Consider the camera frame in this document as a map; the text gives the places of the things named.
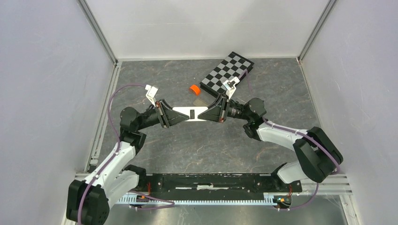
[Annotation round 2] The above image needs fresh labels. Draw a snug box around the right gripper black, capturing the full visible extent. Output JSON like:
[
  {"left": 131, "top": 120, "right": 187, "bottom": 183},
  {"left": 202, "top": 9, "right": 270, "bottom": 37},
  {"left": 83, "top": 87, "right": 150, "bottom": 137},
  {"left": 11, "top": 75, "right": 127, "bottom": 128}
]
[{"left": 197, "top": 94, "right": 252, "bottom": 123}]

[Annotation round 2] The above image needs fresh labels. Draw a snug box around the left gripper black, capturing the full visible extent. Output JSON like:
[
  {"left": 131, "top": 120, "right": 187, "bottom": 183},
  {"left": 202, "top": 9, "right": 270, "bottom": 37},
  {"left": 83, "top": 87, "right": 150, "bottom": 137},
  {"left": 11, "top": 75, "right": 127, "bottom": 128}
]
[{"left": 136, "top": 99, "right": 190, "bottom": 131}]

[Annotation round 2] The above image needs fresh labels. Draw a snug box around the red white remote control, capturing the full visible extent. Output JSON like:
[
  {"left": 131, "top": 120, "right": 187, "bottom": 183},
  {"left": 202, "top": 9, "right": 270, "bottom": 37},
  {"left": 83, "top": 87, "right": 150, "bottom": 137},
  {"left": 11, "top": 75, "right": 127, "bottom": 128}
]
[{"left": 172, "top": 106, "right": 208, "bottom": 122}]

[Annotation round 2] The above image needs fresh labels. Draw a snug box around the white beige remote control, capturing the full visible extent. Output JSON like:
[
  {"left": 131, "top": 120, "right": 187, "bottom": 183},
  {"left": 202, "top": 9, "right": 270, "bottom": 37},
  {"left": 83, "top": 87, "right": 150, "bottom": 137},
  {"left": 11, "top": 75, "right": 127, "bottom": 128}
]
[{"left": 193, "top": 97, "right": 213, "bottom": 107}]

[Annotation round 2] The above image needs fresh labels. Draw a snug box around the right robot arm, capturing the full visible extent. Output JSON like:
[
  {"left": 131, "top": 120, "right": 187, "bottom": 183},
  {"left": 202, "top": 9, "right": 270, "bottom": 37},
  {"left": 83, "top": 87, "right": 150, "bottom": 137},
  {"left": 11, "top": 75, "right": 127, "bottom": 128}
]
[{"left": 198, "top": 95, "right": 343, "bottom": 191}]

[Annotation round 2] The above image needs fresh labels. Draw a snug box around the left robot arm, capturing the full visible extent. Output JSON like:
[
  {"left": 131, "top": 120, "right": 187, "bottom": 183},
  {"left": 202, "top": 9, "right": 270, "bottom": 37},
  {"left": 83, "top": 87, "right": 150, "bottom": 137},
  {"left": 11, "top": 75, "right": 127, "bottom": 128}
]
[{"left": 66, "top": 100, "right": 195, "bottom": 225}]

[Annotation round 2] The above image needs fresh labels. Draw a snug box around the orange tape roll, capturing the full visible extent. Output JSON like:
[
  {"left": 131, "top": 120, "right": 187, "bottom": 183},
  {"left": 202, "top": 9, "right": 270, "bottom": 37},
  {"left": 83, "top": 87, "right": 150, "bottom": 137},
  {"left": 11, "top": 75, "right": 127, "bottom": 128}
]
[{"left": 189, "top": 85, "right": 201, "bottom": 96}]

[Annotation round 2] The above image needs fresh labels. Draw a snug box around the folded black chessboard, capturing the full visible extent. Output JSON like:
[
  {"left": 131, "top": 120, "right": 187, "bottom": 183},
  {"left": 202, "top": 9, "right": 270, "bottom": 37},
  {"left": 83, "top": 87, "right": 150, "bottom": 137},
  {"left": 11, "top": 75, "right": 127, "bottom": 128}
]
[{"left": 199, "top": 52, "right": 254, "bottom": 98}]

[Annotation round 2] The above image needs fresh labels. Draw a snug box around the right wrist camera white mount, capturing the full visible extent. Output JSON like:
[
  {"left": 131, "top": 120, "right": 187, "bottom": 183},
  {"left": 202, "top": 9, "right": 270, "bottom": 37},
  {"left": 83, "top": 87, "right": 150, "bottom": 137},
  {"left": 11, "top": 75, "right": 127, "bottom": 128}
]
[{"left": 222, "top": 77, "right": 240, "bottom": 99}]

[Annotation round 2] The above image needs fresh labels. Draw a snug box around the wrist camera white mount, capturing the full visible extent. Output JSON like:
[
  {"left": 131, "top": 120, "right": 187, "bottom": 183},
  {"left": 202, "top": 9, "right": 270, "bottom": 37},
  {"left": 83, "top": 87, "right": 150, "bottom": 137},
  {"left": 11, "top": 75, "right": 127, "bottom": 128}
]
[
  {"left": 145, "top": 84, "right": 159, "bottom": 106},
  {"left": 222, "top": 77, "right": 240, "bottom": 99}
]

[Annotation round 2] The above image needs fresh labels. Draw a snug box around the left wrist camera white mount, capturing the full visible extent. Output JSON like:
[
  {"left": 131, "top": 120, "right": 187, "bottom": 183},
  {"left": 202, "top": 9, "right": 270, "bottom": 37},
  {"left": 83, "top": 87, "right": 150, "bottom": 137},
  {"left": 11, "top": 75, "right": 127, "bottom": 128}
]
[{"left": 145, "top": 84, "right": 159, "bottom": 106}]

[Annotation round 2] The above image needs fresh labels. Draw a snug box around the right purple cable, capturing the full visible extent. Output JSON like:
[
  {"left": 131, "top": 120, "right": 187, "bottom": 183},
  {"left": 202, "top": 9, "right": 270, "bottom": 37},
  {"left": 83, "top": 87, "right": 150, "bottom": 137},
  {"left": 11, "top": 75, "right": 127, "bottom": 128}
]
[{"left": 237, "top": 68, "right": 341, "bottom": 211}]

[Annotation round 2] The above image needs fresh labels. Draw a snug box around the purple cable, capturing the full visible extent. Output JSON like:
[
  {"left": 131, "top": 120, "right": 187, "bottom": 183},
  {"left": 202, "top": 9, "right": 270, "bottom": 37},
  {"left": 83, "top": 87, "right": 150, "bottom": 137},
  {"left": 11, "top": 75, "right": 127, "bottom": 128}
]
[
  {"left": 77, "top": 83, "right": 176, "bottom": 225},
  {"left": 237, "top": 68, "right": 341, "bottom": 211}
]

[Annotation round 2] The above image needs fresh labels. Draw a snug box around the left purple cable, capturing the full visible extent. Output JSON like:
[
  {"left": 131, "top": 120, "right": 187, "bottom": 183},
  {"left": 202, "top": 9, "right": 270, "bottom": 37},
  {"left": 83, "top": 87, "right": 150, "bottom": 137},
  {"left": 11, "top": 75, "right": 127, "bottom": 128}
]
[{"left": 77, "top": 83, "right": 176, "bottom": 225}]

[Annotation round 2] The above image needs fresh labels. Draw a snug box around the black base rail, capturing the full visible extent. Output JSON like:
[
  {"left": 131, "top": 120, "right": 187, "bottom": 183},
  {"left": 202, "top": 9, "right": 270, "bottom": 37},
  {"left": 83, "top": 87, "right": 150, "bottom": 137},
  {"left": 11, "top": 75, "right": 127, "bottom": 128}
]
[{"left": 135, "top": 173, "right": 302, "bottom": 201}]

